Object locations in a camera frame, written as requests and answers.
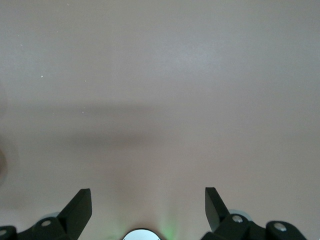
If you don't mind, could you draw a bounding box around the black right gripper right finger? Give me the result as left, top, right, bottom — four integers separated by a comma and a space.
201, 187, 309, 240

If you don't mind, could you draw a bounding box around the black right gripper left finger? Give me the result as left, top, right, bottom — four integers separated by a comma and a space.
0, 188, 93, 240

